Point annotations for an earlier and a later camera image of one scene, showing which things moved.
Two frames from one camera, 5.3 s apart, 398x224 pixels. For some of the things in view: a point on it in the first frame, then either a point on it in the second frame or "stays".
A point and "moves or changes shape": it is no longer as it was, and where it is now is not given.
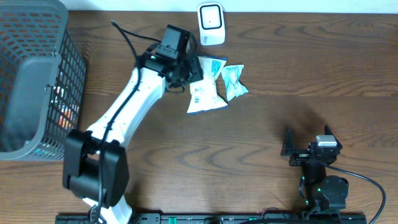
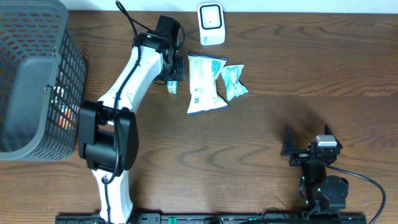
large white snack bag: [204, 96] stays
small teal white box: [58, 93] moves or changes shape
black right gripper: [301, 155] stays
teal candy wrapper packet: [234, 88] stays
